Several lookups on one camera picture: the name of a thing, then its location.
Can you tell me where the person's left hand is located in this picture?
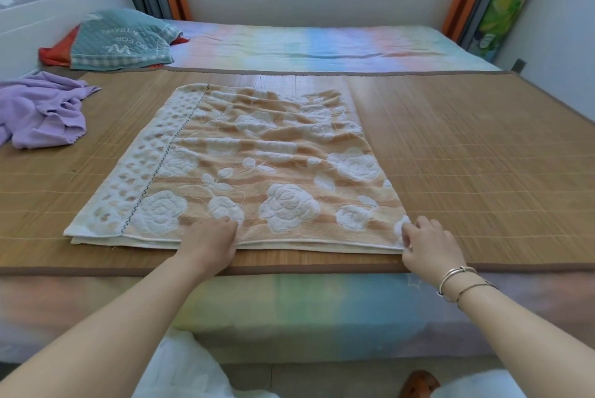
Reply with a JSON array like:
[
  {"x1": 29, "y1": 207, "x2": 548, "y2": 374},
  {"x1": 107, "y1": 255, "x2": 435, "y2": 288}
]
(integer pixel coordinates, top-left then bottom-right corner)
[{"x1": 175, "y1": 216, "x2": 240, "y2": 275}]

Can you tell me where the person's right hand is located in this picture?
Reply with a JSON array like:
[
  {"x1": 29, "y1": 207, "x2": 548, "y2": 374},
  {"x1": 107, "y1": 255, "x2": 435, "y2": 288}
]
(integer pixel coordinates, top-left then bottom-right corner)
[{"x1": 400, "y1": 215, "x2": 467, "y2": 290}]

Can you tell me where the beige white patterned towel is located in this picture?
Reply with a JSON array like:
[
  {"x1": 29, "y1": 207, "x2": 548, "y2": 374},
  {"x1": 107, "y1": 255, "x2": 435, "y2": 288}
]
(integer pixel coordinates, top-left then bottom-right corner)
[{"x1": 63, "y1": 82, "x2": 412, "y2": 255}]

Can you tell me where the purple towel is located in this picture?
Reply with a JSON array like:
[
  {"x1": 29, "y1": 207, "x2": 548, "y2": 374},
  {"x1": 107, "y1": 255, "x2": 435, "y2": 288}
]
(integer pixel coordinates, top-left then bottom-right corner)
[{"x1": 0, "y1": 71, "x2": 102, "y2": 150}]

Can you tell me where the person's left forearm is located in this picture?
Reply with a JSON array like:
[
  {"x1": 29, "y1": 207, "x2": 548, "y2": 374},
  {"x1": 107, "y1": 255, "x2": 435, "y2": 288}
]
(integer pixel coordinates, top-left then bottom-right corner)
[{"x1": 0, "y1": 253, "x2": 219, "y2": 398}]

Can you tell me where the person's right forearm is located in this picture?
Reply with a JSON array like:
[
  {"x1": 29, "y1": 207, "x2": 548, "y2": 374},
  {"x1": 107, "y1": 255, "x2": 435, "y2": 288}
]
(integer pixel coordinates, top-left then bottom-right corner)
[{"x1": 439, "y1": 268, "x2": 595, "y2": 398}]

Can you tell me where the person's white garment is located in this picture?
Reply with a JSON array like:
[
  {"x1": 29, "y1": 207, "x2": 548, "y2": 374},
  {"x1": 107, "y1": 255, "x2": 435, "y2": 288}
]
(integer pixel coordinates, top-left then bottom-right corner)
[{"x1": 132, "y1": 327, "x2": 529, "y2": 398}]

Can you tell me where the brown bamboo sleeping mat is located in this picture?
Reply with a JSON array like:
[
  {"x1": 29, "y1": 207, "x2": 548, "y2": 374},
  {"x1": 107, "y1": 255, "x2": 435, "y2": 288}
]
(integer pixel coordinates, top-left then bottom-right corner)
[{"x1": 0, "y1": 65, "x2": 595, "y2": 278}]

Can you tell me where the orange slipper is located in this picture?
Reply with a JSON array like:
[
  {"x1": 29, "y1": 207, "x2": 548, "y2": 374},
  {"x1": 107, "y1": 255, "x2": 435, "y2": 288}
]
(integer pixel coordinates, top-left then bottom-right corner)
[{"x1": 399, "y1": 369, "x2": 441, "y2": 398}]

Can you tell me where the teal quilted pillow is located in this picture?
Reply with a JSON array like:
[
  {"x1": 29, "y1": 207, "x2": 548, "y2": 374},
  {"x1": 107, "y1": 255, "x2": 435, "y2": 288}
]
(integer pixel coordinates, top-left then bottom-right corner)
[{"x1": 69, "y1": 7, "x2": 182, "y2": 72}]

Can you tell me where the red cloth under pillow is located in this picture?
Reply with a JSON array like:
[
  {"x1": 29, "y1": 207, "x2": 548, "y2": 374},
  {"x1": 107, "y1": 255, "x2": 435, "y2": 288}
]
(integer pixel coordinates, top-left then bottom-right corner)
[{"x1": 37, "y1": 25, "x2": 190, "y2": 72}]

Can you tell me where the green yellow painted board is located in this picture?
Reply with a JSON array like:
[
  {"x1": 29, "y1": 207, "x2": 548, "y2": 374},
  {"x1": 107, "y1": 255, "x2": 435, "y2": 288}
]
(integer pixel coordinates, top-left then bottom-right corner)
[{"x1": 467, "y1": 0, "x2": 558, "y2": 63}]

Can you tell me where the silver bangle bracelet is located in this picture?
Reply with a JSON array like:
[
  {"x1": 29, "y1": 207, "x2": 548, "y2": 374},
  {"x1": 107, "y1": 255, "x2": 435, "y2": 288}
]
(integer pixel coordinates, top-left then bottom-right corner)
[{"x1": 436, "y1": 265, "x2": 478, "y2": 303}]

